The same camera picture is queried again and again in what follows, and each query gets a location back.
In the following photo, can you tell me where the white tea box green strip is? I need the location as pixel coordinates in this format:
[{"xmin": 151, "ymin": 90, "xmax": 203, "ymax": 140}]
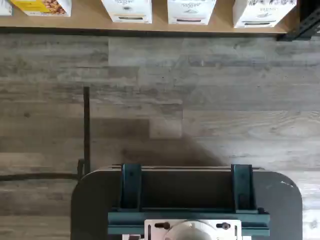
[{"xmin": 232, "ymin": 0, "xmax": 297, "ymax": 29}]

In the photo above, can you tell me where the white tea box orange strip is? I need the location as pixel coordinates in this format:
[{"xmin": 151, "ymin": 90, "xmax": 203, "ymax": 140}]
[{"xmin": 100, "ymin": 0, "xmax": 153, "ymax": 25}]

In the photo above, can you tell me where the white tea box pink strip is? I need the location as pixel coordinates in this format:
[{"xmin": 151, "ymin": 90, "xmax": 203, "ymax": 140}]
[{"xmin": 167, "ymin": 0, "xmax": 217, "ymax": 26}]

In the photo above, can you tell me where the wooden lower shelf board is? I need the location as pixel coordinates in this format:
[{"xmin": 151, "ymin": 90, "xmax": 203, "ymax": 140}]
[{"xmin": 0, "ymin": 0, "xmax": 296, "ymax": 35}]

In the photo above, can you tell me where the yellow granola box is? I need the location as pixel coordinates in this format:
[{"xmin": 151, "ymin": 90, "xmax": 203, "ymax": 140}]
[{"xmin": 9, "ymin": 0, "xmax": 72, "ymax": 18}]

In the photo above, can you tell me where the black metal shelf rack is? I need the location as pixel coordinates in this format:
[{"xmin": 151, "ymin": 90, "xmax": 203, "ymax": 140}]
[{"xmin": 275, "ymin": 0, "xmax": 320, "ymax": 42}]

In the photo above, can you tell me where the white box sliver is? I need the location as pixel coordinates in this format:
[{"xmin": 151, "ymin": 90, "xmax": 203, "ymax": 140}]
[{"xmin": 0, "ymin": 0, "xmax": 13, "ymax": 17}]

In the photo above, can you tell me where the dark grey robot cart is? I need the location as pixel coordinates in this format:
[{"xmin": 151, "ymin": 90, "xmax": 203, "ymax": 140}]
[{"xmin": 70, "ymin": 163, "xmax": 304, "ymax": 240}]

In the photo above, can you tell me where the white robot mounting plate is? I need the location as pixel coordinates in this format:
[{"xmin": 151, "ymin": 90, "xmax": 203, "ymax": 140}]
[{"xmin": 144, "ymin": 219, "xmax": 243, "ymax": 240}]

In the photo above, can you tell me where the green clamp bracket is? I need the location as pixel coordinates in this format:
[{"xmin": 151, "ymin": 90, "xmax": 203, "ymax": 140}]
[
  {"xmin": 120, "ymin": 163, "xmax": 143, "ymax": 210},
  {"xmin": 230, "ymin": 163, "xmax": 259, "ymax": 214}
]

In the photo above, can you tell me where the black floor cable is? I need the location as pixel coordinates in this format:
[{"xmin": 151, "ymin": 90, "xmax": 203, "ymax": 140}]
[{"xmin": 0, "ymin": 86, "xmax": 91, "ymax": 182}]

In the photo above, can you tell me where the green metal frame bar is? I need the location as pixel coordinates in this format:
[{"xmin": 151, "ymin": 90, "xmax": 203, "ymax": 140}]
[{"xmin": 107, "ymin": 206, "xmax": 271, "ymax": 237}]

